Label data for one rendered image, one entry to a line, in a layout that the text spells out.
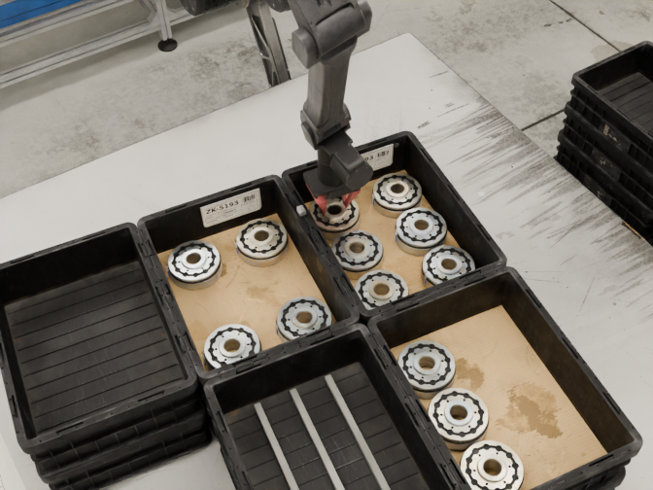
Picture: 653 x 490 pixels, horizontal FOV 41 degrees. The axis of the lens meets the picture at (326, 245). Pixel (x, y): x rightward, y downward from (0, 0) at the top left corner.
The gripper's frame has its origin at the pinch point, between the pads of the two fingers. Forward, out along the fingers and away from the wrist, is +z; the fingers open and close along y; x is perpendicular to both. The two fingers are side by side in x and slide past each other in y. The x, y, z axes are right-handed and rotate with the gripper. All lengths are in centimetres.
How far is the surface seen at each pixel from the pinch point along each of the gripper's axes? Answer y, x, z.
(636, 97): 110, 36, 39
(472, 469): -1, -61, 1
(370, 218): 7.2, -2.4, 4.3
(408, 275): 7.7, -19.1, 4.1
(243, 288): -23.0, -9.0, 4.0
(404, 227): 11.3, -9.8, 1.4
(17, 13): -50, 175, 52
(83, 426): -57, -32, -7
